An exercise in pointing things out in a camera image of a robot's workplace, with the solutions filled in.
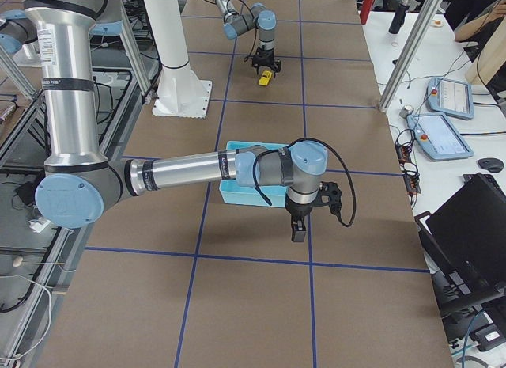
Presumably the aluminium frame post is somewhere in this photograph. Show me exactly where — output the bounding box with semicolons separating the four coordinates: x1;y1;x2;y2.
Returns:
379;0;443;112

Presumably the far blue teach pendant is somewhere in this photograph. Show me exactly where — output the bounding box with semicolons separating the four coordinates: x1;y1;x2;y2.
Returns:
427;76;474;120

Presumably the near blue teach pendant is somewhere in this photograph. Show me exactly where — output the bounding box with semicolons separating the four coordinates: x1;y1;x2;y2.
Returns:
406;112;474;161

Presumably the black laptop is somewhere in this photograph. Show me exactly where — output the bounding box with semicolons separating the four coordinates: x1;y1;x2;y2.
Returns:
416;173;505;324

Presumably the black computer mouse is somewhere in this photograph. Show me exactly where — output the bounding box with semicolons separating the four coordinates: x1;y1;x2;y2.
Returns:
478;157;504;173

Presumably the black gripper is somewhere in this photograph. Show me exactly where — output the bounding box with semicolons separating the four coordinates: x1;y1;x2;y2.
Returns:
251;47;281;78
285;199;313;242

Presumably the red cylinder tube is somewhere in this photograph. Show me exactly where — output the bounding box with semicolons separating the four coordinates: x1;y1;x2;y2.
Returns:
360;0;375;25

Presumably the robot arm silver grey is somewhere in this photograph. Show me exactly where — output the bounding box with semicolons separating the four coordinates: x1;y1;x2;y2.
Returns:
210;0;281;78
1;0;340;242

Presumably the blue teach pendant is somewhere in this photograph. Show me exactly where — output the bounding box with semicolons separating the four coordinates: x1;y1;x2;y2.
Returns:
427;76;474;120
406;112;474;161

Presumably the small silver metal cylinder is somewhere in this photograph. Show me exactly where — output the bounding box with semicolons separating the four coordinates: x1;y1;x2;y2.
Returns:
399;104;414;119

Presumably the light blue plastic bin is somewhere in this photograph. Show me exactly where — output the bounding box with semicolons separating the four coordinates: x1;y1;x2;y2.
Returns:
219;141;287;208

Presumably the seated person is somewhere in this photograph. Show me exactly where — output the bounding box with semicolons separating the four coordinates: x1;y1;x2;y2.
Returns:
454;0;505;42

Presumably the black cylinder tube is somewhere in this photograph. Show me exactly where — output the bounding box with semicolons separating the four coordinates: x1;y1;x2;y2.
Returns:
388;0;410;34

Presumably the white pillar with base plate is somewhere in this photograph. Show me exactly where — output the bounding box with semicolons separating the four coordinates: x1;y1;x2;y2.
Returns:
143;0;213;119

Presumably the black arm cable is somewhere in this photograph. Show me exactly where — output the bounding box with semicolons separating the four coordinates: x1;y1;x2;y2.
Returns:
252;137;359;229

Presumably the yellow beetle toy car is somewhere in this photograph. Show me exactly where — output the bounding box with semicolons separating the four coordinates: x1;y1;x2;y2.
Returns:
258;70;274;87

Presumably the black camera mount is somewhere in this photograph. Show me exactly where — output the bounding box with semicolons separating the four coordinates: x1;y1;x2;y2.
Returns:
314;181;342;217

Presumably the brown paper table mat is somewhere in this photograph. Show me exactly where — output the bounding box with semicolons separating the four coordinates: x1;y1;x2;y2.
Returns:
37;0;453;367

